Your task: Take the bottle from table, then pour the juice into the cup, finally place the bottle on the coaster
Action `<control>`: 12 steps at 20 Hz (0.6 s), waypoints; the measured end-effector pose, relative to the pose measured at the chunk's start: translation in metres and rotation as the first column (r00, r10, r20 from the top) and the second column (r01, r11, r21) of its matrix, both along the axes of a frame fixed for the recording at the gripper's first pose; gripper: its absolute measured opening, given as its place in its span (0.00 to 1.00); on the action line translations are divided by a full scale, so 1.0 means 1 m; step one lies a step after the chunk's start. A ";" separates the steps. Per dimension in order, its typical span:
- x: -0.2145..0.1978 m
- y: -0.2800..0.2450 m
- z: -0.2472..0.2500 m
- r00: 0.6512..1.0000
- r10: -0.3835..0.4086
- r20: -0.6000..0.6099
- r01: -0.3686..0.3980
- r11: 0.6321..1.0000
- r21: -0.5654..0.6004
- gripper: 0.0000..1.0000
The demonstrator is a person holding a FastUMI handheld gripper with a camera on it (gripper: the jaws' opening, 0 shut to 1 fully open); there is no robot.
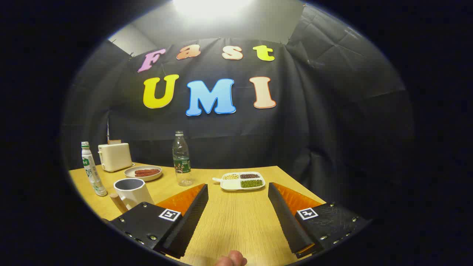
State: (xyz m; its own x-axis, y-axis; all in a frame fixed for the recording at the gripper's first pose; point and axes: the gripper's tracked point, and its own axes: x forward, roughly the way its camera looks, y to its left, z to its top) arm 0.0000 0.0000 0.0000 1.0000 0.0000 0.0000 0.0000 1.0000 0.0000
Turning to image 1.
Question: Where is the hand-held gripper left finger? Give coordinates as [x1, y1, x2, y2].
[107, 183, 210, 260]

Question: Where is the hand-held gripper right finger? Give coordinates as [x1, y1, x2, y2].
[268, 182, 370, 259]

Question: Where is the white cup with wooden handle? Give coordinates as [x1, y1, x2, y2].
[110, 178, 155, 212]

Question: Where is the white juice bottle green label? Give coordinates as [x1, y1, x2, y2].
[81, 141, 108, 197]

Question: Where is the clear water bottle green label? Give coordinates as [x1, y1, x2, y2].
[172, 130, 193, 187]

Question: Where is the wooden table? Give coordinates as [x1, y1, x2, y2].
[68, 163, 327, 266]

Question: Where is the white divided dish with beans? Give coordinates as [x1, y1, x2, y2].
[212, 171, 266, 191]

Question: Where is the white round plate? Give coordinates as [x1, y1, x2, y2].
[124, 165, 163, 182]

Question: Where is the black backdrop cloth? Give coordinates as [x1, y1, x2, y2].
[61, 4, 416, 218]

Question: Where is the cream toaster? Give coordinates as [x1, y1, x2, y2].
[98, 143, 133, 173]

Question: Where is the bright ceiling light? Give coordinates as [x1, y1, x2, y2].
[173, 0, 256, 20]

